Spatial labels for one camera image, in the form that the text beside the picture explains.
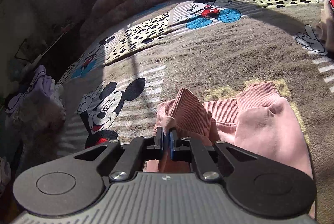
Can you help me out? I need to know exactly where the pink sweatshirt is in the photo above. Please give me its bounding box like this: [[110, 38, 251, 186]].
[[145, 81, 314, 214]]

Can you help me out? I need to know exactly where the Mickey Mouse bed blanket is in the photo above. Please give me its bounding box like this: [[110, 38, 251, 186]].
[[55, 0, 333, 223]]

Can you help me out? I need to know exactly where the beige folded garment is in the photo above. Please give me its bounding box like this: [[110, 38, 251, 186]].
[[316, 0, 333, 53]]

